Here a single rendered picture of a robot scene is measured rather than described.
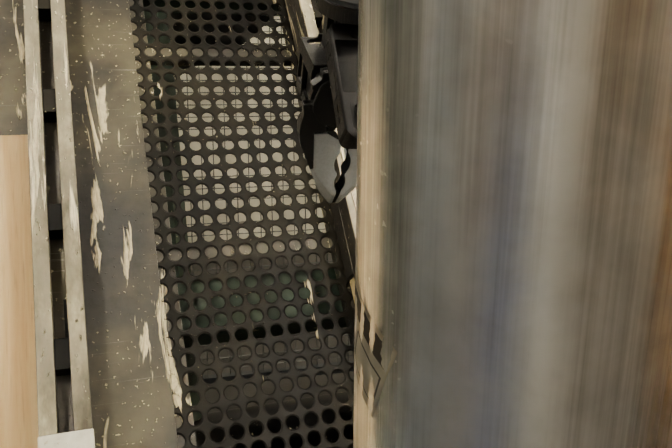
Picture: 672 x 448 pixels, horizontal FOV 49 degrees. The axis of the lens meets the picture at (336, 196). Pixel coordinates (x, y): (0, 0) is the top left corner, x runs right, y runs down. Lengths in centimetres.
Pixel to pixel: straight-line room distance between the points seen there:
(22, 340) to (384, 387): 89
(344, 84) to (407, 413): 47
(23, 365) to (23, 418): 7
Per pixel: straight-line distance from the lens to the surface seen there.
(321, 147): 69
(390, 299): 15
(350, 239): 110
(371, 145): 15
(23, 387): 102
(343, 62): 63
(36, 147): 108
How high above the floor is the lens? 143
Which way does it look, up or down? 9 degrees down
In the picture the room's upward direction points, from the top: straight up
